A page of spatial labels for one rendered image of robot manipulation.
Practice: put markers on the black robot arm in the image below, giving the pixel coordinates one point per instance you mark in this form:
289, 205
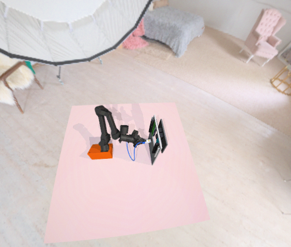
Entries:
102, 111

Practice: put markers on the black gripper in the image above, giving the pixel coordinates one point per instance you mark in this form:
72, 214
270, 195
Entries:
135, 139

